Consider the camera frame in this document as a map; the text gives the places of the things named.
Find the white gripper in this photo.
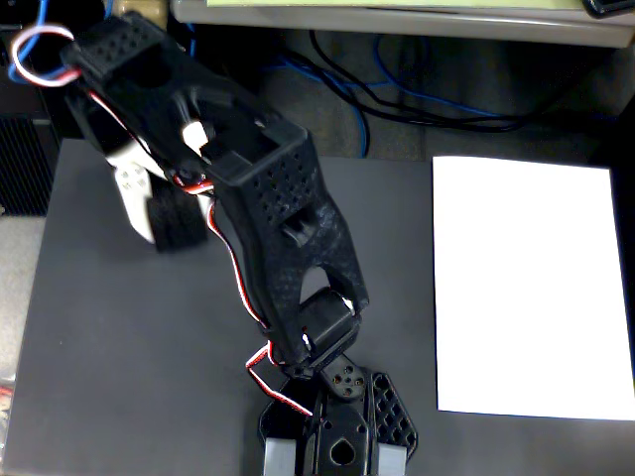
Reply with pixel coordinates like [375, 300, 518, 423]
[101, 139, 216, 245]

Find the black foam cube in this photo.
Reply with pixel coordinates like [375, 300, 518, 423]
[145, 178, 210, 254]

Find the black ribbed computer case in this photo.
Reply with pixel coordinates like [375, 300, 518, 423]
[0, 19, 80, 218]

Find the black table mat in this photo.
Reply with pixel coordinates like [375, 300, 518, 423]
[0, 138, 635, 476]

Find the clear bag with red parts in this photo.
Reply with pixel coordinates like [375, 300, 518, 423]
[0, 380, 17, 425]

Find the grey table clamp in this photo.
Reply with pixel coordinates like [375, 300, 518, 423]
[377, 441, 410, 476]
[262, 436, 298, 476]

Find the grey desk top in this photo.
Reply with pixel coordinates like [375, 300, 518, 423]
[171, 0, 635, 50]

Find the yellow-green paper sheet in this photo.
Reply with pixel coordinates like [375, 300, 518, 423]
[206, 0, 582, 11]

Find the white paper sheet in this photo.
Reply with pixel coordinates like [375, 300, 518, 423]
[431, 155, 635, 422]

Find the black device on desk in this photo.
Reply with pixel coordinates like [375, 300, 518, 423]
[580, 0, 635, 21]

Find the red white servo wire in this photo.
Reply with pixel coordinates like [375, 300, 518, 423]
[170, 171, 217, 199]
[206, 197, 315, 418]
[10, 25, 83, 89]

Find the blue floor cable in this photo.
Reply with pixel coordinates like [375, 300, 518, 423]
[270, 34, 619, 159]

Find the blue looped cable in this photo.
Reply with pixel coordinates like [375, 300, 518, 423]
[6, 0, 114, 83]

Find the thick black floor cable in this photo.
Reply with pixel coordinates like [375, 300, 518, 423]
[309, 30, 621, 134]

